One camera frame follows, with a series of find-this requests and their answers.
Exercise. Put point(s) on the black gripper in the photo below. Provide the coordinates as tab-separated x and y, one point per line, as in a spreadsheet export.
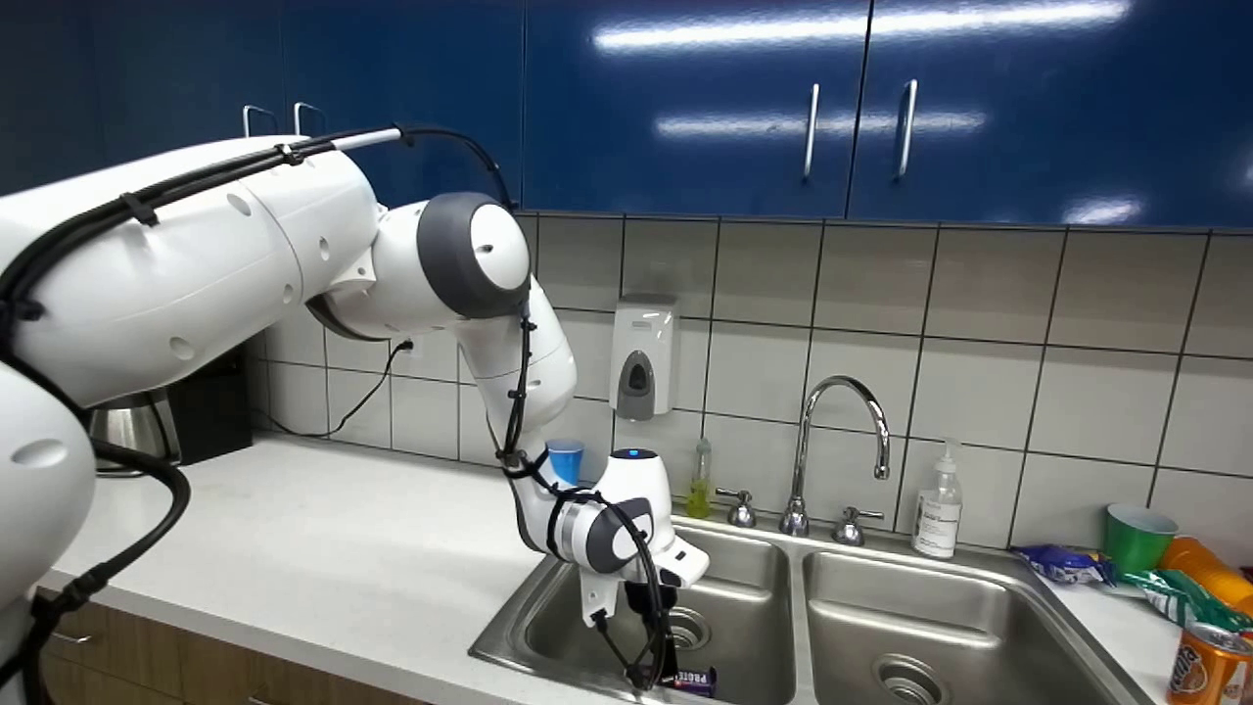
652	613

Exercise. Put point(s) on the purple candy bar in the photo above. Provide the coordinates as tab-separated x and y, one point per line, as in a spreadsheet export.
693	679

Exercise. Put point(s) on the stainless steel double sink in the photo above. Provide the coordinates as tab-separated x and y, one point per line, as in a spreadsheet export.
806	630

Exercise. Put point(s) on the blue plastic cup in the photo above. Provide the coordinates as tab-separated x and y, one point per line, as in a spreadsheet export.
565	465

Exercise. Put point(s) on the chrome gooseneck faucet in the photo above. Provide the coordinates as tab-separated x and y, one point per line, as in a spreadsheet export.
798	455

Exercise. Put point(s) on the clear pump soap bottle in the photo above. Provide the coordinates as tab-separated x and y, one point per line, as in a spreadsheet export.
938	516

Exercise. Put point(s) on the blue snack bag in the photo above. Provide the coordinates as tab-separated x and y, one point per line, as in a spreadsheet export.
1059	564

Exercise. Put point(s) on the wooden lower cabinet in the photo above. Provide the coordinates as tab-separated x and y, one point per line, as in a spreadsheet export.
197	660

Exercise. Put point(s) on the green plastic cup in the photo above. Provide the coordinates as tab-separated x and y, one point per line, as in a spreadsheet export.
1138	538

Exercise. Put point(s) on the green white snack bag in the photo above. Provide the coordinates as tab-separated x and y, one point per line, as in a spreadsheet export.
1177	597

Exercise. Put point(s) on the black coffee maker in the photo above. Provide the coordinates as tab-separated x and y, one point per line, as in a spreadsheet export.
216	405

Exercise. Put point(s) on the orange soda can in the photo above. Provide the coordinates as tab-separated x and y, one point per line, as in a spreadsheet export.
1207	666

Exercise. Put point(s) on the orange snack bag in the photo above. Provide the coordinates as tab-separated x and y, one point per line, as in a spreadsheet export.
1216	572

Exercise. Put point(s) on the blue upper cabinet door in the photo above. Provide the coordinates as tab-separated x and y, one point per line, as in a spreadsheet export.
392	63
182	63
1071	102
678	92

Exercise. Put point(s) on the steel coffee carafe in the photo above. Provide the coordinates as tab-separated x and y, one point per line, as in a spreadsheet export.
130	430

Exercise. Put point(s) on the white wall soap dispenser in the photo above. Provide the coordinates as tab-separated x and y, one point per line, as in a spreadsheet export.
643	359

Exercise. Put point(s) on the white wall power outlet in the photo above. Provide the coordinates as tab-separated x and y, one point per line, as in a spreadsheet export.
404	359

